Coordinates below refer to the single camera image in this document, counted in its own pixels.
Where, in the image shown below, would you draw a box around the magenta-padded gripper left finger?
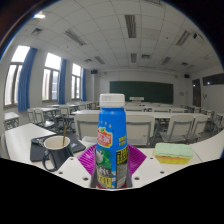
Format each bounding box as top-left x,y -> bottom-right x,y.
54,143 -> 99,190

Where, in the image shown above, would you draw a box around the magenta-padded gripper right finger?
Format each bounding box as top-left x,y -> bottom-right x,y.
125,144 -> 170,189

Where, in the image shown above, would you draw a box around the blue white-capped drink bottle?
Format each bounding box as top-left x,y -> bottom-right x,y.
95,93 -> 129,190

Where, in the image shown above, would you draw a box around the dark blue mug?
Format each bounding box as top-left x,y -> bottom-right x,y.
41,135 -> 74,173

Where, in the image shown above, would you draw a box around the green and yellow sponge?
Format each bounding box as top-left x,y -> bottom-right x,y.
152,142 -> 195,165

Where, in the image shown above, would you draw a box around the wooden stirring stick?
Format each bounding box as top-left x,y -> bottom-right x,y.
61,124 -> 68,148

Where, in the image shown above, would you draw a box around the black notebook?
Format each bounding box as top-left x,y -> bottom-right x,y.
29,132 -> 87,163

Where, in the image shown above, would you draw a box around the white classroom chairs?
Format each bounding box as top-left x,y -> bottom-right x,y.
26,104 -> 224,144

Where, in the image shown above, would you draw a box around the white classroom desks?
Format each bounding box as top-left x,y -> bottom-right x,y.
3,99 -> 224,134

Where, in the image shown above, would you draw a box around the white lectern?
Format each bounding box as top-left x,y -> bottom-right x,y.
129,96 -> 145,103

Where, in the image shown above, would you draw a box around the green chalkboard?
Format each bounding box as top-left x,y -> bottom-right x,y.
109,80 -> 174,105

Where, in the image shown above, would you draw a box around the narrow blue curtain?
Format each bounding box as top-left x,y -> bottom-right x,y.
58,58 -> 68,105
81,68 -> 88,102

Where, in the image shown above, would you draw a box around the dark door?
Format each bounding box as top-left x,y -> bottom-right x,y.
192,78 -> 202,108

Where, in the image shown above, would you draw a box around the wide blue curtain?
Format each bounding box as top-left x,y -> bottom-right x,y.
17,47 -> 38,112

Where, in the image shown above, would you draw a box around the ceiling projector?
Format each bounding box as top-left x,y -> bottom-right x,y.
192,31 -> 205,42

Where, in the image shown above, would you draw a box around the ceiling light panels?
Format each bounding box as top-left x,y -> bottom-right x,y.
31,0 -> 214,66

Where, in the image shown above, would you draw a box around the dark high wall window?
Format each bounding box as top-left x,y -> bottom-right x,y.
202,72 -> 224,87

